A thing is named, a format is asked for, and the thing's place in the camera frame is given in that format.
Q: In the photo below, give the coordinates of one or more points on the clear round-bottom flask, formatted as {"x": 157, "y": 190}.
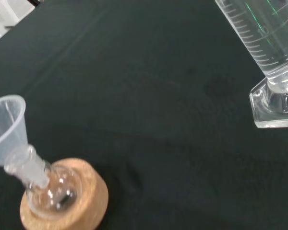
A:
{"x": 54, "y": 185}

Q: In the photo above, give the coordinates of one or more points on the pale board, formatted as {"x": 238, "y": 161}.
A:
{"x": 7, "y": 14}

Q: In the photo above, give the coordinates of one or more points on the black bench cloth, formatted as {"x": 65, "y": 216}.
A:
{"x": 139, "y": 115}

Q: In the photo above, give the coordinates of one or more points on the clear plastic funnel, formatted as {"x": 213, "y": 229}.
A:
{"x": 4, "y": 124}

